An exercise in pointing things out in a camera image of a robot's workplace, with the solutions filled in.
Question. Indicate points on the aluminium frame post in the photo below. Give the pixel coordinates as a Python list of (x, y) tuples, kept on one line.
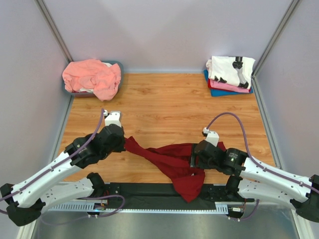
[(276, 35), (54, 29)]

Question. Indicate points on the blue-grey laundry basket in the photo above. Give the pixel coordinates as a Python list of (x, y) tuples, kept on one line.
[(118, 66)]

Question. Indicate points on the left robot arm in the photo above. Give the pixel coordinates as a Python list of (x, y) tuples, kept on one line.
[(28, 200)]

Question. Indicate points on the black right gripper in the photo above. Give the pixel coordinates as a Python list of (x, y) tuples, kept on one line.
[(200, 165)]

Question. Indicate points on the right aluminium frame post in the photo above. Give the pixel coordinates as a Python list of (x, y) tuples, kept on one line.
[(276, 35)]

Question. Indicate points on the blue folded t-shirt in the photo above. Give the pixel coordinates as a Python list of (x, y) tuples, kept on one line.
[(218, 93)]

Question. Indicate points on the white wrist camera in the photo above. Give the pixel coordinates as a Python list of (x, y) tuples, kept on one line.
[(211, 136), (112, 118)]

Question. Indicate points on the black base mat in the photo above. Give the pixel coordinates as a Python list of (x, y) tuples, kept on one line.
[(159, 196)]

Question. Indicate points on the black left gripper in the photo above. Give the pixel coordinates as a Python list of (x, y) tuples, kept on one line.
[(122, 147)]

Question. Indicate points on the pink crumpled t-shirt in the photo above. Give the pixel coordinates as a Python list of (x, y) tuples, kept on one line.
[(92, 77)]

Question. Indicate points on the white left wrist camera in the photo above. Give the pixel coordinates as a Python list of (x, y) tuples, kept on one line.
[(112, 118)]

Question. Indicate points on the white folded printed t-shirt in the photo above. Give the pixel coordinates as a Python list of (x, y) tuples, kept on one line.
[(235, 71)]

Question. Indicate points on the red folded t-shirt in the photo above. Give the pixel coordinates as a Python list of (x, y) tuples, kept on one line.
[(209, 84)]

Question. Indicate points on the left aluminium frame post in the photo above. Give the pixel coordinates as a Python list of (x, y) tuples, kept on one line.
[(54, 29)]

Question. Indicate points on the dark red t-shirt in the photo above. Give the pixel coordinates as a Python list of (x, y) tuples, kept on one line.
[(173, 161)]

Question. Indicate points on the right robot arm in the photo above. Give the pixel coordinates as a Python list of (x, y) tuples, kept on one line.
[(251, 178)]

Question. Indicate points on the pink folded t-shirt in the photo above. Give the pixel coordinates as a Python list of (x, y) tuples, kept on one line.
[(228, 88)]

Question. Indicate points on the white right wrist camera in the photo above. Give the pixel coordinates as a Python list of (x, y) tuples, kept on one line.
[(211, 136)]

